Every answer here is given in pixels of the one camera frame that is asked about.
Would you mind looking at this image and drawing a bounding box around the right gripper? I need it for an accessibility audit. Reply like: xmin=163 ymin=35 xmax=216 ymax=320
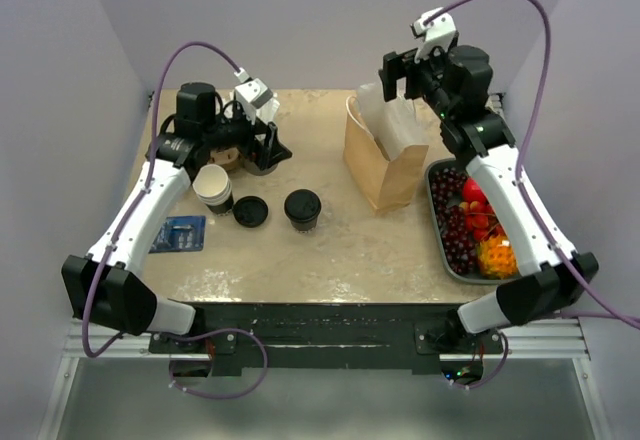
xmin=377 ymin=43 xmax=454 ymax=121

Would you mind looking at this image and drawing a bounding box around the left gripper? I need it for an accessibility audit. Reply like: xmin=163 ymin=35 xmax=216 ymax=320
xmin=203 ymin=100 xmax=292 ymax=169

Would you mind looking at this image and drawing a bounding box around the black plastic cup lid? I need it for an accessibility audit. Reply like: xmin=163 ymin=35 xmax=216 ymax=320
xmin=284 ymin=189 xmax=322 ymax=222

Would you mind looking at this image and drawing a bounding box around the brown paper takeout bag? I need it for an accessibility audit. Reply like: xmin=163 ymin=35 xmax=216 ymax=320
xmin=343 ymin=83 xmax=429 ymax=215

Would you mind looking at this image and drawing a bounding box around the black paper coffee cup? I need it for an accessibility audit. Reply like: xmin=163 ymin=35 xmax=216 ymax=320
xmin=284 ymin=204 xmax=321 ymax=233

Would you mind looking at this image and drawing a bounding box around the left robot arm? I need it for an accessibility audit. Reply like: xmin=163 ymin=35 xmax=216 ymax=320
xmin=61 ymin=78 xmax=292 ymax=352

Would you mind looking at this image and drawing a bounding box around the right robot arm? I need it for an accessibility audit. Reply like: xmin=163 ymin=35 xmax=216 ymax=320
xmin=379 ymin=45 xmax=599 ymax=353

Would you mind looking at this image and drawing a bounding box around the blue battery blister pack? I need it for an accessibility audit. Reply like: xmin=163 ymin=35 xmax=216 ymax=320
xmin=149 ymin=216 xmax=206 ymax=254

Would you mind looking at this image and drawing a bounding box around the cardboard cup carrier bottom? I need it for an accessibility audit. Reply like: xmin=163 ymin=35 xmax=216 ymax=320
xmin=209 ymin=148 xmax=244 ymax=173

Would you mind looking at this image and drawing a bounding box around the stack of paper cups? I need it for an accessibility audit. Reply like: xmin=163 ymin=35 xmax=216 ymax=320
xmin=192 ymin=164 xmax=234 ymax=215

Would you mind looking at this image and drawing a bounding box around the dark red grapes bunch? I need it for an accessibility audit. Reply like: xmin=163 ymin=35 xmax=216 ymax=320
xmin=428 ymin=167 xmax=478 ymax=276

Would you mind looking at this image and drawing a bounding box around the red apple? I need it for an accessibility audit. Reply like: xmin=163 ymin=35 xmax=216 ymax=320
xmin=461 ymin=178 xmax=488 ymax=205

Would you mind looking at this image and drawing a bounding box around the cherries pile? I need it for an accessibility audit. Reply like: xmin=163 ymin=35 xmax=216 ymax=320
xmin=458 ymin=201 xmax=506 ymax=243

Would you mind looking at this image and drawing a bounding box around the grey fruit tray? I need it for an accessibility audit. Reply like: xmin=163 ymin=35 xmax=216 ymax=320
xmin=424 ymin=158 xmax=519 ymax=285

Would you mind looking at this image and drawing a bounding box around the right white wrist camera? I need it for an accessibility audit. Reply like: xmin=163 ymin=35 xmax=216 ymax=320
xmin=411 ymin=8 xmax=458 ymax=63

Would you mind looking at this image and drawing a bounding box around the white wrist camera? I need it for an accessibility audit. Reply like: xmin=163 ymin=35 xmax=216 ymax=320
xmin=411 ymin=8 xmax=458 ymax=63
xmin=233 ymin=67 xmax=274 ymax=124

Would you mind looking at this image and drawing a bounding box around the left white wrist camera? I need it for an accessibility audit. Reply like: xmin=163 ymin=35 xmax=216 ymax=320
xmin=233 ymin=67 xmax=274 ymax=124

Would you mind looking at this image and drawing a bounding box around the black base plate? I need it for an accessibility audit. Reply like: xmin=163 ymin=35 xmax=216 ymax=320
xmin=149 ymin=302 xmax=503 ymax=377

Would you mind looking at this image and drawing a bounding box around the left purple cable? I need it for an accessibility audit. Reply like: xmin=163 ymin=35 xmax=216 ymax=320
xmin=81 ymin=41 xmax=269 ymax=400

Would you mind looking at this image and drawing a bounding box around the purple cable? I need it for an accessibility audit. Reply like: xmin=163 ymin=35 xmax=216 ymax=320
xmin=424 ymin=0 xmax=640 ymax=391
xmin=81 ymin=41 xmax=269 ymax=400

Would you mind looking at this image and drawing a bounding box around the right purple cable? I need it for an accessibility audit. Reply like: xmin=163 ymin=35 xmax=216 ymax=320
xmin=424 ymin=0 xmax=640 ymax=391

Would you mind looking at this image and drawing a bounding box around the aluminium rail frame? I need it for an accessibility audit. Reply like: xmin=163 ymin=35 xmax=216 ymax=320
xmin=37 ymin=284 xmax=614 ymax=440

